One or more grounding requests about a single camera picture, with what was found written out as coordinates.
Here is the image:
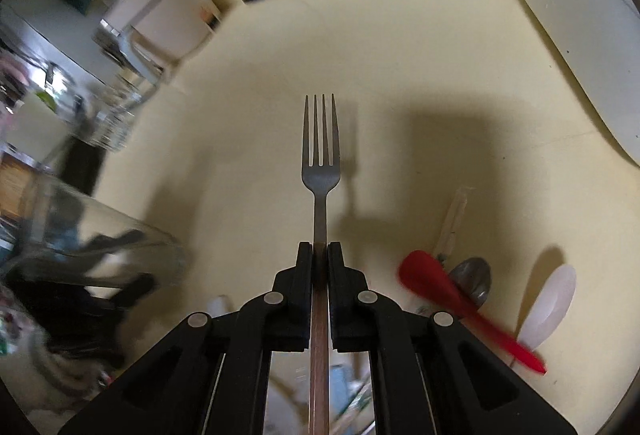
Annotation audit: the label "metal utensil handle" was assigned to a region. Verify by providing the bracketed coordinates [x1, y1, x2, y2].
[448, 257, 492, 308]

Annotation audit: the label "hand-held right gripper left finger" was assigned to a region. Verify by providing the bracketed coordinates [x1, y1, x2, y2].
[57, 241, 314, 435]

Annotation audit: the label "clear glass jar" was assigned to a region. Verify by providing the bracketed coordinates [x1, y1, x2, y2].
[0, 175, 193, 366]

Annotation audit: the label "wrapped wooden chopsticks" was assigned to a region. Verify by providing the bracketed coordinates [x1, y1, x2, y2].
[432, 186, 473, 266]

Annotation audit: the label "cream electric pot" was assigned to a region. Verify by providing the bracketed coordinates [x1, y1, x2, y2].
[95, 0, 223, 86]

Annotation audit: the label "red plastic spoon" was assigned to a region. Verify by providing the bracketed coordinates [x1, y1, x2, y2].
[398, 250, 547, 375]

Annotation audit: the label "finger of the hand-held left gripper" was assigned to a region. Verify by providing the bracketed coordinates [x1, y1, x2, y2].
[82, 229, 148, 261]
[107, 272, 157, 311]

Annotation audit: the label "white cutting board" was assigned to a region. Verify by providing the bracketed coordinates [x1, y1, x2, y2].
[513, 0, 640, 166]

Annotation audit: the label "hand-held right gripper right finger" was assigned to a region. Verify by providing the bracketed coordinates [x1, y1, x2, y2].
[326, 241, 577, 435]

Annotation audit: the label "white plastic spoon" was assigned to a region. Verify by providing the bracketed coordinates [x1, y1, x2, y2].
[515, 264, 577, 351]

